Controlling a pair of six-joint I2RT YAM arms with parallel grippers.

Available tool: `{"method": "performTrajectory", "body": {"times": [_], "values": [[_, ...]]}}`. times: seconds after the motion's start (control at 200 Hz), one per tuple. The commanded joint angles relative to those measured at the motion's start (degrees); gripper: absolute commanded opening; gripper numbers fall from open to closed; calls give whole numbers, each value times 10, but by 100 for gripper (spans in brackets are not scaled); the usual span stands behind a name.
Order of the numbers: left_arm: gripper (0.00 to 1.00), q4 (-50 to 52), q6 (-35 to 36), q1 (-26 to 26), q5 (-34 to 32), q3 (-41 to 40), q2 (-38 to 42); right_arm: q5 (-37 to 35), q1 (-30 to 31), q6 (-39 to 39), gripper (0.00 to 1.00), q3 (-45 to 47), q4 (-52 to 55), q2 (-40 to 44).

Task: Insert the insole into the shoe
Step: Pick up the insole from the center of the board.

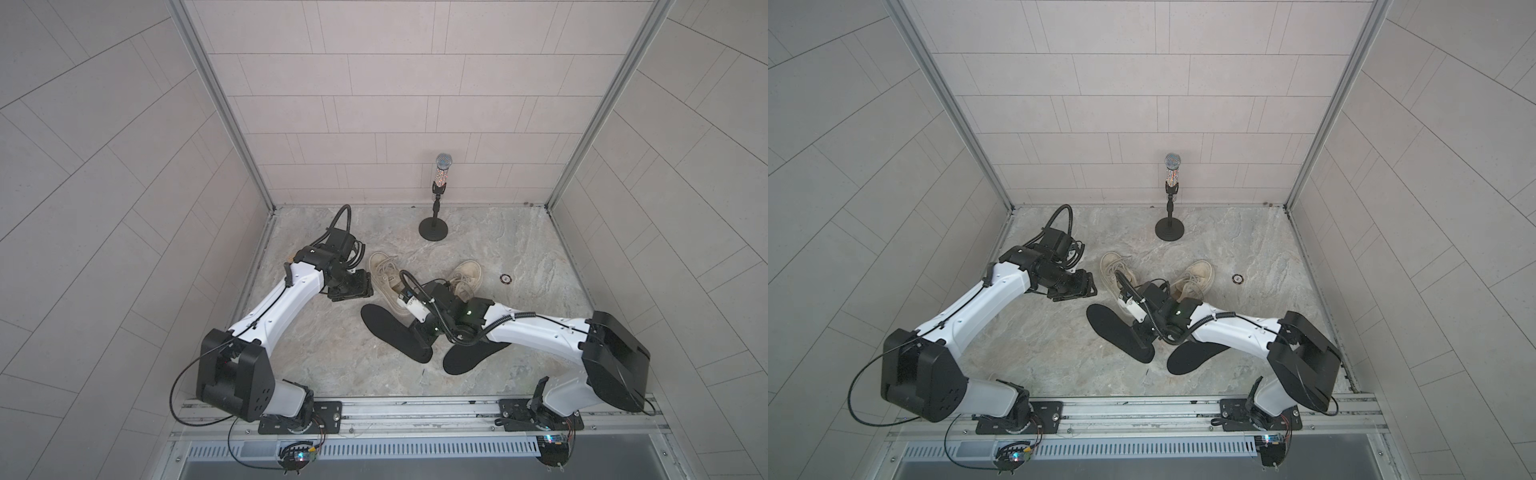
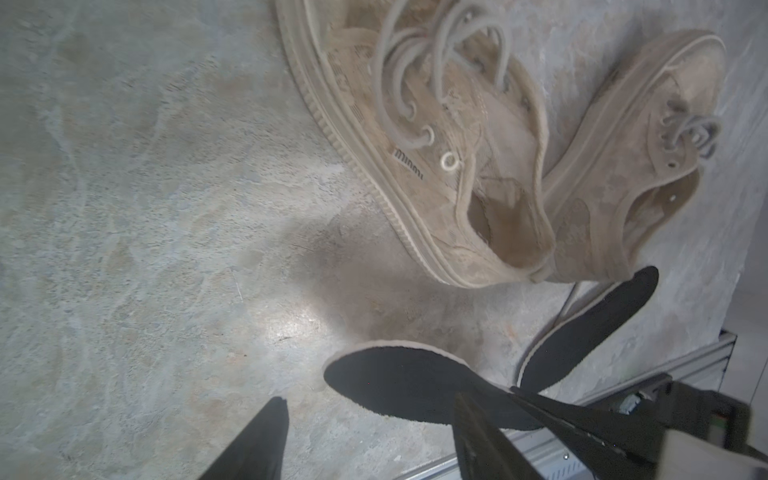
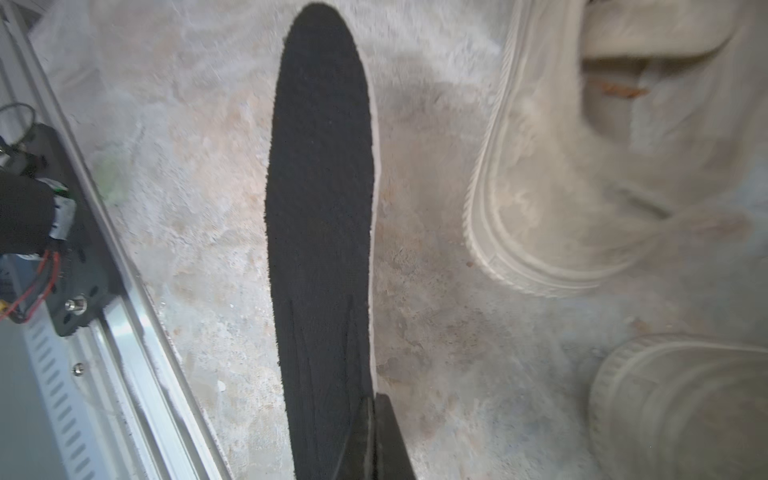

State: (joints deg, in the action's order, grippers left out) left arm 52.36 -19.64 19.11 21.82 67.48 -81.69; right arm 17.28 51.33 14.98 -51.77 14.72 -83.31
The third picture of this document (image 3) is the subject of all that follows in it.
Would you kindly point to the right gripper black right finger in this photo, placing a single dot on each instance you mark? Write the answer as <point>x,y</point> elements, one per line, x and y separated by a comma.
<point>391,459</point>

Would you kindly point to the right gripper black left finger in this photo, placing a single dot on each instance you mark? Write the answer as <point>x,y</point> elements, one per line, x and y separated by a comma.
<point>27,214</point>

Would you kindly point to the black insole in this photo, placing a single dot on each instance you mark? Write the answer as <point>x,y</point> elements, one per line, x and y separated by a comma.
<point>318,215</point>

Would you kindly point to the cream canvas sneaker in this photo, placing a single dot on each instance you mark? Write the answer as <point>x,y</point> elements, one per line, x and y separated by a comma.
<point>673,406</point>
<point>613,120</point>

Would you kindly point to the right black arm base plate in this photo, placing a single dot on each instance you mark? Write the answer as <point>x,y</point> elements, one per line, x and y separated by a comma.
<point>88,278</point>

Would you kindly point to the aluminium mounting rail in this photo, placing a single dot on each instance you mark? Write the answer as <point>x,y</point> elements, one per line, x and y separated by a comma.
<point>109,401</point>

